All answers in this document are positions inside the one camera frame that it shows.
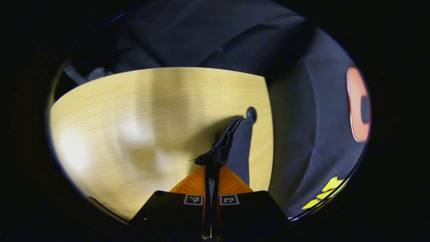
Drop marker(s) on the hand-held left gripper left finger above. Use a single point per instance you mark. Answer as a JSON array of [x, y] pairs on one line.
[[207, 215]]

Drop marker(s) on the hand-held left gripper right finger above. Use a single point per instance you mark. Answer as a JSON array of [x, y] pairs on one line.
[[216, 215]]

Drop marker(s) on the dark blue jeans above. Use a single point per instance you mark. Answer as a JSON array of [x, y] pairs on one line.
[[231, 141]]

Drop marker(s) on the black backdrop cloth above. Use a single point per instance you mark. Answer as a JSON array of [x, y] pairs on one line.
[[302, 117]]

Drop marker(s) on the pale grey bundle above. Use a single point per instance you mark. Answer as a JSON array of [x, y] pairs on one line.
[[99, 73]]

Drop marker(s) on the white desk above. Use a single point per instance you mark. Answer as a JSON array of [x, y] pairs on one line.
[[75, 75]]

